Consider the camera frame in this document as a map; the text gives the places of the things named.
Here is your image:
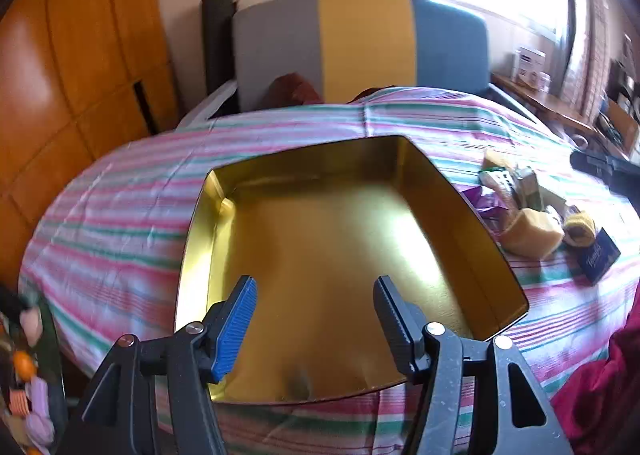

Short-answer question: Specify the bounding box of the wooden cabinet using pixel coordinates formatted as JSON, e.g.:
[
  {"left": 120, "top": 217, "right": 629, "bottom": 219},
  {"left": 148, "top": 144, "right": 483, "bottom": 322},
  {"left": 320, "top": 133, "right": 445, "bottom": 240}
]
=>
[{"left": 0, "top": 0, "right": 181, "bottom": 276}]

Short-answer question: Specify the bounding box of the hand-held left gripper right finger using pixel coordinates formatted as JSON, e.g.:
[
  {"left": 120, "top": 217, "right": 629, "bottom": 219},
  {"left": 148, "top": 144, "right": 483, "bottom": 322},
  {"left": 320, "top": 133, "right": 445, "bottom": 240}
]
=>
[{"left": 372, "top": 275, "right": 573, "bottom": 455}]

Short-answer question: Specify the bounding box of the grey yellow blue chair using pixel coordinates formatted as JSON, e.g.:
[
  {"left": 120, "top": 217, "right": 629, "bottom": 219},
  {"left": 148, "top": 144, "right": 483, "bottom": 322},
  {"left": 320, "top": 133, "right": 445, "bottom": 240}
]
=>
[{"left": 177, "top": 0, "right": 541, "bottom": 128}]

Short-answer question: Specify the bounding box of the purple snack packet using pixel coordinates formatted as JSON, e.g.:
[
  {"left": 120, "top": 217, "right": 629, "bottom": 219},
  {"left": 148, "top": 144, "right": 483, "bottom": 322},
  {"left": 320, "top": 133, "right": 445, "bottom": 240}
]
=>
[{"left": 460, "top": 185, "right": 511, "bottom": 231}]

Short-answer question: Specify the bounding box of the reddish brown bag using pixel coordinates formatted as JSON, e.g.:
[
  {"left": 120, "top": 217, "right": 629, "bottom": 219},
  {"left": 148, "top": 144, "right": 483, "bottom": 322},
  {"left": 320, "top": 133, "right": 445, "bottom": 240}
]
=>
[{"left": 265, "top": 74, "right": 323, "bottom": 108}]

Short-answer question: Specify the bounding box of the striped tablecloth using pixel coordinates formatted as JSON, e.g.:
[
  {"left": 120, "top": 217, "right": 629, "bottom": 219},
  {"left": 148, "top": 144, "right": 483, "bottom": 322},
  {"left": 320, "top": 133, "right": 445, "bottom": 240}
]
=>
[{"left": 17, "top": 87, "right": 640, "bottom": 455}]

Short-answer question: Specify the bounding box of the pale green carton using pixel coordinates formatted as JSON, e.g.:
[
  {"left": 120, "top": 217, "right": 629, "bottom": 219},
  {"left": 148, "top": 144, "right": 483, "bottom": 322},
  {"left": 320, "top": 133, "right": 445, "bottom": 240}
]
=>
[{"left": 541, "top": 187, "right": 568, "bottom": 216}]

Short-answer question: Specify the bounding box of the white cardboard box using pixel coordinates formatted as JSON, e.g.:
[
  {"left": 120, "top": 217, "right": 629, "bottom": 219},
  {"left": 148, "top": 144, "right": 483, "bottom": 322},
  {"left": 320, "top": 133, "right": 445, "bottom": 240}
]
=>
[{"left": 515, "top": 46, "right": 547, "bottom": 83}]

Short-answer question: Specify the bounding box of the yellow sponge cake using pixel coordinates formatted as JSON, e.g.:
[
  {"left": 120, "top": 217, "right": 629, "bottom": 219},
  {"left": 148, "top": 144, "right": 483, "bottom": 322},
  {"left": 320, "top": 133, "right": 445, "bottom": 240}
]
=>
[{"left": 500, "top": 209, "right": 565, "bottom": 258}]

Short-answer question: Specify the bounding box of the black rolled mat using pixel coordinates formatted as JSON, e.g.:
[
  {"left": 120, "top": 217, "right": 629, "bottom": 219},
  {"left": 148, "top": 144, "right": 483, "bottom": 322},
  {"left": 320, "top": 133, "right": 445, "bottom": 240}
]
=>
[{"left": 201, "top": 0, "right": 238, "bottom": 93}]

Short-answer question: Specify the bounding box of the pink curtain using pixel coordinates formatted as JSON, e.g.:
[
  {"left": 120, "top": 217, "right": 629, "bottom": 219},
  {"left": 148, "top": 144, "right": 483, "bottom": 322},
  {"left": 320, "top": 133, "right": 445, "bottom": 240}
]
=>
[{"left": 555, "top": 0, "right": 626, "bottom": 106}]

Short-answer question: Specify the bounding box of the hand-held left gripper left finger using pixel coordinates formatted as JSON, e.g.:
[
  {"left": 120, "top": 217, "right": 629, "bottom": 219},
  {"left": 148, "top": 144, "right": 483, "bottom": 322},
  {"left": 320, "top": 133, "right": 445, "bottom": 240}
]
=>
[{"left": 62, "top": 275, "right": 259, "bottom": 455}]

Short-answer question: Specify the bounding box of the wooden side desk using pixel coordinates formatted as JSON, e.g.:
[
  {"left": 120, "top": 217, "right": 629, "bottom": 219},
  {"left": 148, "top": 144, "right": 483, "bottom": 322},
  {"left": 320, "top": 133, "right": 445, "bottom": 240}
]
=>
[{"left": 492, "top": 72, "right": 631, "bottom": 156}]

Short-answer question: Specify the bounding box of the green cracker packet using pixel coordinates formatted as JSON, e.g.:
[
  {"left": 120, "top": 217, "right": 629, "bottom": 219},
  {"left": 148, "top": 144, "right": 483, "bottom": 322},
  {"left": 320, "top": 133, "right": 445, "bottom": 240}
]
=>
[{"left": 479, "top": 169, "right": 516, "bottom": 200}]

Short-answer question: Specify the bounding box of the gold metal tin tray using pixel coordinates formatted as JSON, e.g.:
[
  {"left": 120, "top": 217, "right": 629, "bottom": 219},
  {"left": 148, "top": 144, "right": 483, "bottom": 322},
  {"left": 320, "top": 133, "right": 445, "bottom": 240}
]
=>
[{"left": 174, "top": 135, "right": 530, "bottom": 406}]

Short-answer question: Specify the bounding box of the orange round toy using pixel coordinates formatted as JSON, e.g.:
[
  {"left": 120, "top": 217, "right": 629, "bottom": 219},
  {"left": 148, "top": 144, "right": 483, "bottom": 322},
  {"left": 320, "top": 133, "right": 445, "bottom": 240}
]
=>
[{"left": 12, "top": 352, "right": 36, "bottom": 378}]

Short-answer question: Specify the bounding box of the small yellow sponge piece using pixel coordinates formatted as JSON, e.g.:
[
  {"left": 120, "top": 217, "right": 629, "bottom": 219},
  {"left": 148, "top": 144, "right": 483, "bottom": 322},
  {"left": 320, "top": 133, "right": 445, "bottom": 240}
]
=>
[{"left": 482, "top": 150, "right": 516, "bottom": 170}]

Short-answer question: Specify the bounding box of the red garment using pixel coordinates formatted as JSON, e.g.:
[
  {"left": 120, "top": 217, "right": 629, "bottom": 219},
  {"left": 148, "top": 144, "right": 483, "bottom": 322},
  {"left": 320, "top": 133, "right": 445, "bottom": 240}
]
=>
[{"left": 550, "top": 280, "right": 640, "bottom": 455}]

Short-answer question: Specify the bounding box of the blue tissue pack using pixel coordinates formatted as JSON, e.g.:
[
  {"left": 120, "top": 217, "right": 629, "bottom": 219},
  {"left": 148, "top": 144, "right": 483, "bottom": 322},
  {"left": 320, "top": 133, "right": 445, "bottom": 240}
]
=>
[{"left": 582, "top": 227, "right": 622, "bottom": 286}]

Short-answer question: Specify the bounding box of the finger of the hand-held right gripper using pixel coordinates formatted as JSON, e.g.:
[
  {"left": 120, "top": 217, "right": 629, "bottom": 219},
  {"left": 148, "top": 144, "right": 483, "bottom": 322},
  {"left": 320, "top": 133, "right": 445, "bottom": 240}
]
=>
[{"left": 570, "top": 149, "right": 619, "bottom": 179}]

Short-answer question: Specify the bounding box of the pink heart toy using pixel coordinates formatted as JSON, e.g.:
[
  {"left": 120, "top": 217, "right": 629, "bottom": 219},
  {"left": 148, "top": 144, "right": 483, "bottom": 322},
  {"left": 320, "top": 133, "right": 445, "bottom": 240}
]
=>
[{"left": 20, "top": 309, "right": 43, "bottom": 343}]

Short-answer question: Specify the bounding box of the dark red cloth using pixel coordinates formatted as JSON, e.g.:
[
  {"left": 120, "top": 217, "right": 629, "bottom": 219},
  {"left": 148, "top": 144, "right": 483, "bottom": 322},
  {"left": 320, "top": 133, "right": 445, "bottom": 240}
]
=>
[{"left": 350, "top": 86, "right": 398, "bottom": 103}]

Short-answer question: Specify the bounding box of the orange striped clip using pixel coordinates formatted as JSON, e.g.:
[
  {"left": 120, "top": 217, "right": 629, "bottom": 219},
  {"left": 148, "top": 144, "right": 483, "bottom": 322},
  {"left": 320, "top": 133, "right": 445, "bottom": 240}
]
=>
[{"left": 7, "top": 387, "right": 31, "bottom": 416}]

